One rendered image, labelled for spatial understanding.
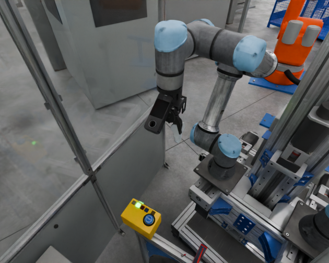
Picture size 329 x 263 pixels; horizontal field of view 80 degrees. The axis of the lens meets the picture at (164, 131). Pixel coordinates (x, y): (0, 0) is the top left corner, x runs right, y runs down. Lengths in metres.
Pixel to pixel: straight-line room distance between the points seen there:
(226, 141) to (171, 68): 0.59
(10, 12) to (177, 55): 0.49
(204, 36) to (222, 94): 0.45
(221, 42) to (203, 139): 0.60
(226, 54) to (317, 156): 0.68
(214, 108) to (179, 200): 1.41
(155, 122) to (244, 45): 0.28
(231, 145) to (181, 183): 1.37
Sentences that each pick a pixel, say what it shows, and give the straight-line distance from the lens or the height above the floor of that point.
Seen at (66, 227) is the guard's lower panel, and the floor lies 0.80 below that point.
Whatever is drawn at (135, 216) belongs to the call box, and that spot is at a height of 1.07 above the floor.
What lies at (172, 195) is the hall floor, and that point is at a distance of 2.21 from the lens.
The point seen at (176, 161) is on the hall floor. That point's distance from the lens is 2.44.
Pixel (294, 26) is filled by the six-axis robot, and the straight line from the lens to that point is 3.83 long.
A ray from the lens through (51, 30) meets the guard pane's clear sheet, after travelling 0.85.
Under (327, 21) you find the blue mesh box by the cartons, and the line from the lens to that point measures 6.60.
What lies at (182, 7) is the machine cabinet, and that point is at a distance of 4.04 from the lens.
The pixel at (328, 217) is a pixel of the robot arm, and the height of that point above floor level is 1.22.
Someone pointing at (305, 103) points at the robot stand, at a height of 1.52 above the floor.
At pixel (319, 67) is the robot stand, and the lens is 0.89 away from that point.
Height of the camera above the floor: 1.98
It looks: 46 degrees down
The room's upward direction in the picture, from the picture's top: straight up
